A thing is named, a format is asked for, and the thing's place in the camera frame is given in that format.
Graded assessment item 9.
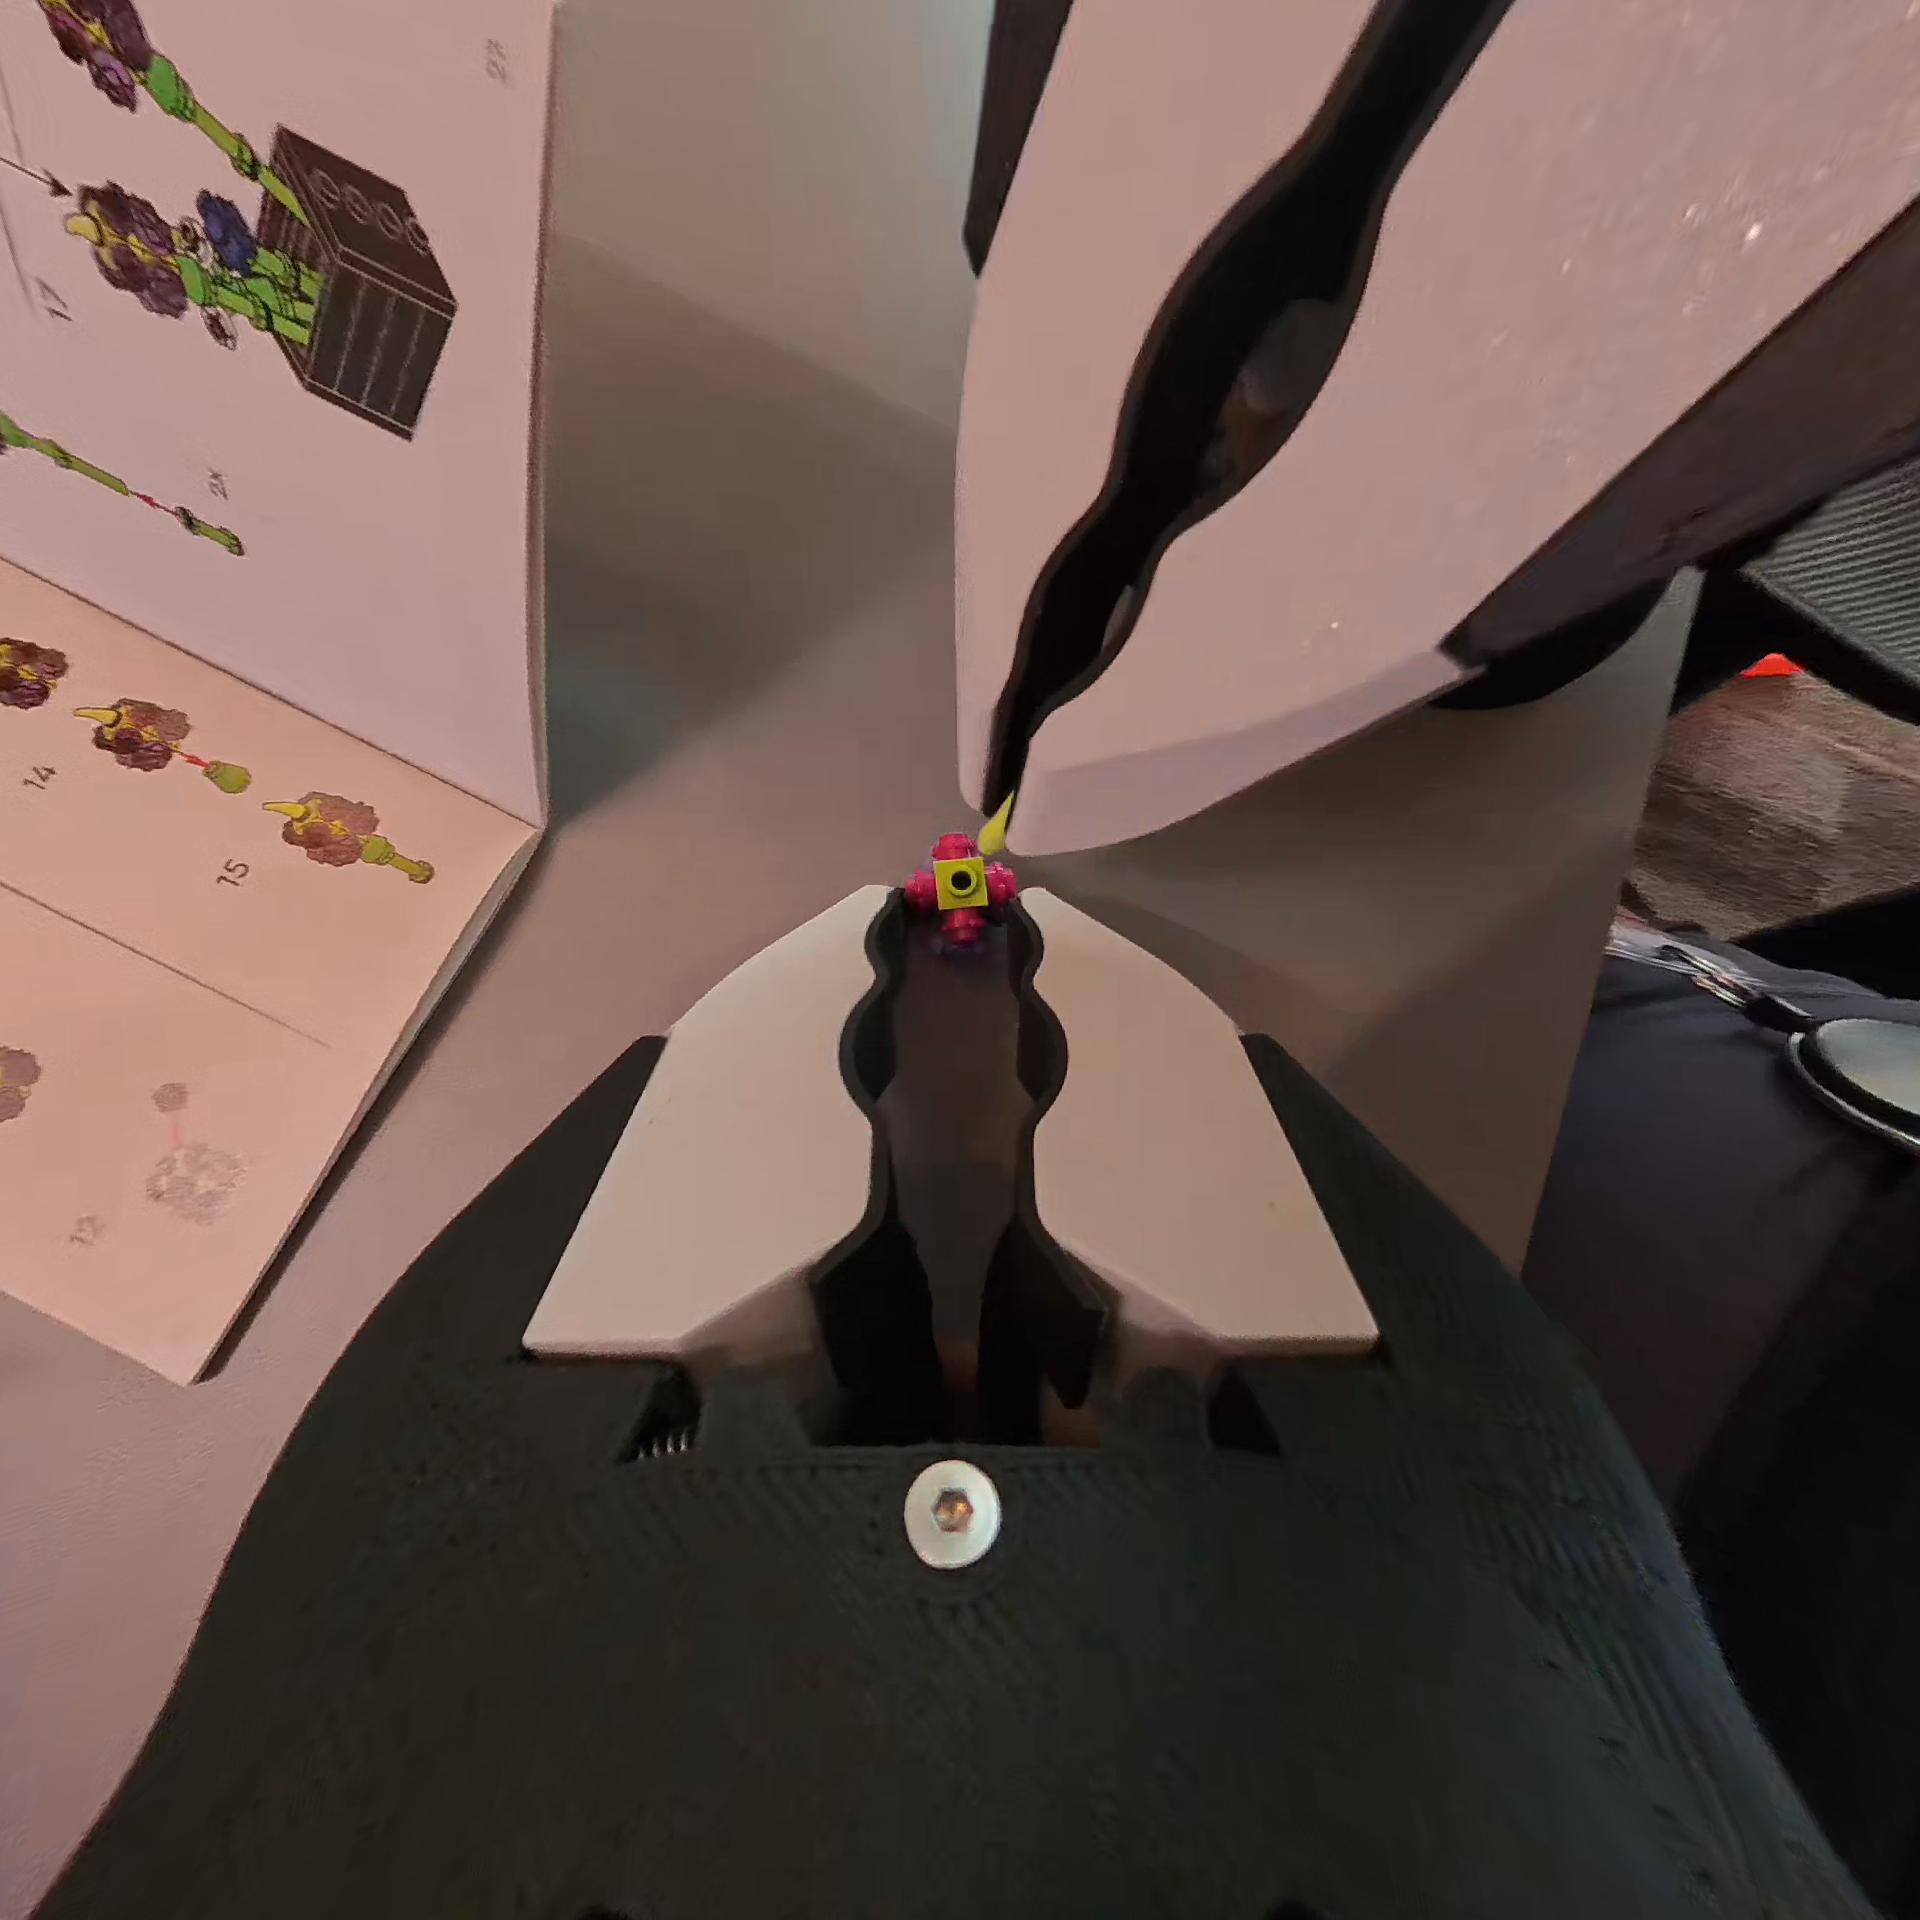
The black chair armrest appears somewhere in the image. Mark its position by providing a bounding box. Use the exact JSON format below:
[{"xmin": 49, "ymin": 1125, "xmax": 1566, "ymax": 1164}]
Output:
[{"xmin": 1726, "ymin": 449, "xmax": 1920, "ymax": 721}]

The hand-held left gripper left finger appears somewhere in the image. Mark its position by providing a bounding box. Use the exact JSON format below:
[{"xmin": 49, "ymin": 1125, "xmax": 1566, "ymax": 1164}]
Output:
[{"xmin": 526, "ymin": 886, "xmax": 902, "ymax": 1412}]

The person's dark clothing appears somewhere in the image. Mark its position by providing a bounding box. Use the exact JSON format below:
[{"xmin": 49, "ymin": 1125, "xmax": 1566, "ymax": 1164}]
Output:
[{"xmin": 1524, "ymin": 886, "xmax": 1920, "ymax": 1893}]

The grey desk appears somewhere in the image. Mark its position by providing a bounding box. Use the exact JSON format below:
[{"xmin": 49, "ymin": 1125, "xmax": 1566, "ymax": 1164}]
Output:
[{"xmin": 0, "ymin": 0, "xmax": 1713, "ymax": 1920}]

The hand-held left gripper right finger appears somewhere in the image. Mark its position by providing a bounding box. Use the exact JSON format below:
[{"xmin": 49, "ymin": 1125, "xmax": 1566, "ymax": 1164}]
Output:
[{"xmin": 1006, "ymin": 891, "xmax": 1384, "ymax": 1412}]

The white instruction booklet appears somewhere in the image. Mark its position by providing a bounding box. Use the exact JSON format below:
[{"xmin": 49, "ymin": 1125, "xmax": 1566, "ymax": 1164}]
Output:
[{"xmin": 0, "ymin": 0, "xmax": 561, "ymax": 1388}]

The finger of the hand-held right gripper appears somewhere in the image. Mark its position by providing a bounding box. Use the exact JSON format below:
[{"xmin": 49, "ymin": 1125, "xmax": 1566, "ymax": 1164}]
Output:
[
  {"xmin": 1006, "ymin": 0, "xmax": 1920, "ymax": 860},
  {"xmin": 955, "ymin": 0, "xmax": 1396, "ymax": 798}
]

